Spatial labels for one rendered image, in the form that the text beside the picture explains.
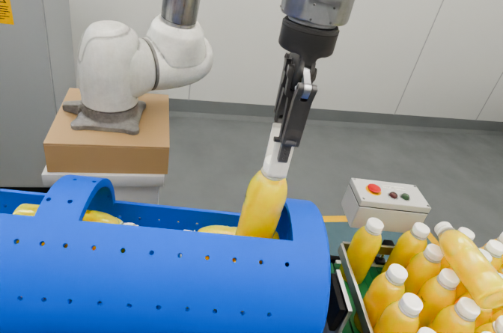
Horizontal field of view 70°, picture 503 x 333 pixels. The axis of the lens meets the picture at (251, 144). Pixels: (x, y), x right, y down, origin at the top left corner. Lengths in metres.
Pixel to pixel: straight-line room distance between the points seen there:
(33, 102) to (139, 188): 1.22
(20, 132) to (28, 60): 0.43
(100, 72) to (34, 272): 0.55
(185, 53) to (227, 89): 2.45
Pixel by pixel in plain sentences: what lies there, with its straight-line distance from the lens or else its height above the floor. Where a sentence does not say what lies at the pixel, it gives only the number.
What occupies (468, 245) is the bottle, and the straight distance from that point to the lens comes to 0.92.
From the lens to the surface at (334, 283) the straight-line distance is 0.83.
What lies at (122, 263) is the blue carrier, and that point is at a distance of 0.59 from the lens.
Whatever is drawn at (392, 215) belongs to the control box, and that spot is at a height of 1.06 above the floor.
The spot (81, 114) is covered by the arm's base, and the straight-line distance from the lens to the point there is 1.12.
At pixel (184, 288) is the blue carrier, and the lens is 0.59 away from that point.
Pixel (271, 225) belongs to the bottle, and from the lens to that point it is 0.63.
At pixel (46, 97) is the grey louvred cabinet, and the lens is 2.18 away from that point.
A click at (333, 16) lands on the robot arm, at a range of 0.45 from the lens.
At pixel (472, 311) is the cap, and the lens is 0.88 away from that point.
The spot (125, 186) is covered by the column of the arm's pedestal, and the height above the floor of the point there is 0.95.
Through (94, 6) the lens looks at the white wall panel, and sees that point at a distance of 3.28.
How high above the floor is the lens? 1.65
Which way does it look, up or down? 31 degrees down
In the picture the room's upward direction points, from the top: 12 degrees clockwise
